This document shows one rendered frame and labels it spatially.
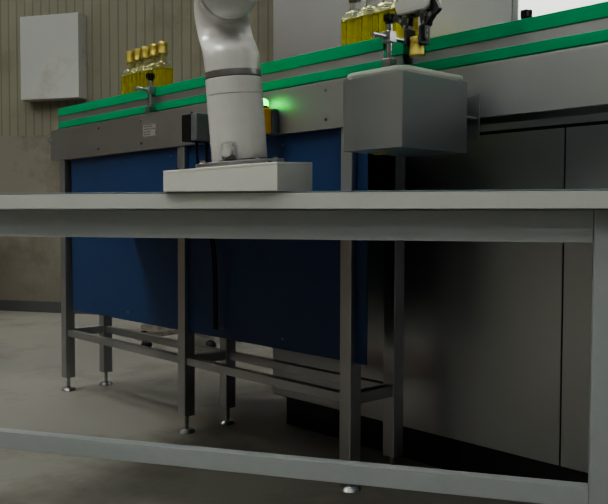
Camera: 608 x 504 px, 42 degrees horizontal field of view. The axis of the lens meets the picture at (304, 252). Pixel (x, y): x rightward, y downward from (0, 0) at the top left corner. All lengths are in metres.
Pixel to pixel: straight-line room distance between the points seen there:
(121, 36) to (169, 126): 3.33
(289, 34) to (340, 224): 1.20
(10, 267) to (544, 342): 4.86
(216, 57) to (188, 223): 0.35
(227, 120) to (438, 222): 0.48
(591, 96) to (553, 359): 0.65
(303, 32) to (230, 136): 1.02
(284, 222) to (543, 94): 0.62
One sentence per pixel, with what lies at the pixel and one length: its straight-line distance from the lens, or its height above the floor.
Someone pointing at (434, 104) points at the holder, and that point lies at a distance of 1.74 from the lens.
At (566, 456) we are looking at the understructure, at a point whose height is 0.13.
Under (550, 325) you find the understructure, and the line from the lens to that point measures 2.02.
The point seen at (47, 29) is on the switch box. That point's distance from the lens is 6.13.
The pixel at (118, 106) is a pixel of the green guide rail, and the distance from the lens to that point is 2.97.
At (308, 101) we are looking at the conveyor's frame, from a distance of 2.12.
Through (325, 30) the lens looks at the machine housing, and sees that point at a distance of 2.56.
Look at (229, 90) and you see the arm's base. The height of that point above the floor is 0.96.
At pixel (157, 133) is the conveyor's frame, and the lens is 2.70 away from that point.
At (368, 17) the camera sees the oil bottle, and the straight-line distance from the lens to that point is 2.19.
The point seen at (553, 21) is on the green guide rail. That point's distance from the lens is 1.83.
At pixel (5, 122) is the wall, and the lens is 6.37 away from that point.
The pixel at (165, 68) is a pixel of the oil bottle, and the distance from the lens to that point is 2.96.
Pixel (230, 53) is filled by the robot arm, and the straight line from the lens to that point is 1.68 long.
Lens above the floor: 0.70
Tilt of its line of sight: 2 degrees down
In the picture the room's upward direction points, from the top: straight up
